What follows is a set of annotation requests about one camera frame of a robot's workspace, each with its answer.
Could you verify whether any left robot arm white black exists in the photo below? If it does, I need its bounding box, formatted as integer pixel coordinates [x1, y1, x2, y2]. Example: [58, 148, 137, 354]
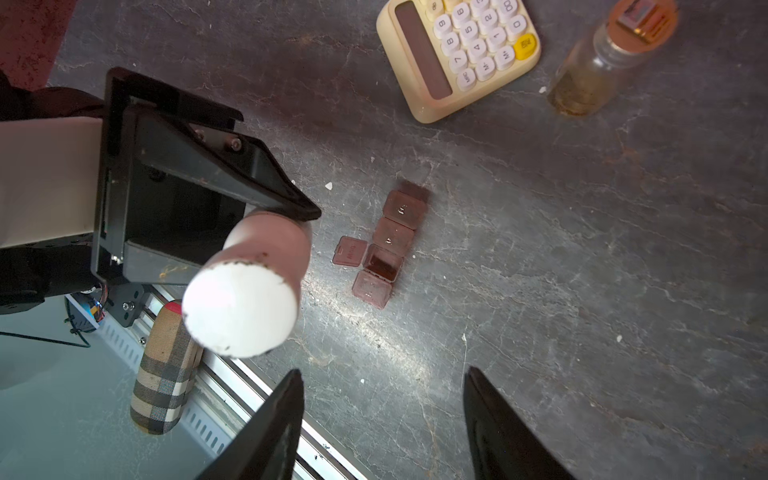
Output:
[1, 67, 321, 314]

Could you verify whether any plaid glasses case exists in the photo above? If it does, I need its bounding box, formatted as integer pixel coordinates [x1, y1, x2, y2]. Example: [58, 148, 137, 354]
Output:
[130, 301, 204, 435]

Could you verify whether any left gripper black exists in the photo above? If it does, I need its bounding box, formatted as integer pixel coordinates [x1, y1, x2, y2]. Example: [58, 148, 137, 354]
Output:
[91, 67, 322, 285]

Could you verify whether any yellow calculator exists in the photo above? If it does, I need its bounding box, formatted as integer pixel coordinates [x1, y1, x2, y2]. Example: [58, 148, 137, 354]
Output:
[376, 0, 542, 124]

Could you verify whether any brown weekly pill organizer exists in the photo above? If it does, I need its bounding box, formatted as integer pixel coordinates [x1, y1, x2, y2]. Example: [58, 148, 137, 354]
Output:
[332, 180, 431, 309]

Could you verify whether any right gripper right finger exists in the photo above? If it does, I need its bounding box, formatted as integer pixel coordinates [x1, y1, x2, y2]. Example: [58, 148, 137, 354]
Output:
[463, 367, 574, 480]

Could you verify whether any white pill bottle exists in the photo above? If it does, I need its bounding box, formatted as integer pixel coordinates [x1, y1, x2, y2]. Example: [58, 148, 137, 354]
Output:
[182, 211, 312, 358]

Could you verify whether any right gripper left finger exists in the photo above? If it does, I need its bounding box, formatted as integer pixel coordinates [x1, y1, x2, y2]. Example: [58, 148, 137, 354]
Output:
[198, 369, 305, 480]

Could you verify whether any clear amber pill bottle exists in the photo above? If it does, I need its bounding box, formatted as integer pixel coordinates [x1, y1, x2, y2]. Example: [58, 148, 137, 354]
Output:
[548, 0, 679, 117]

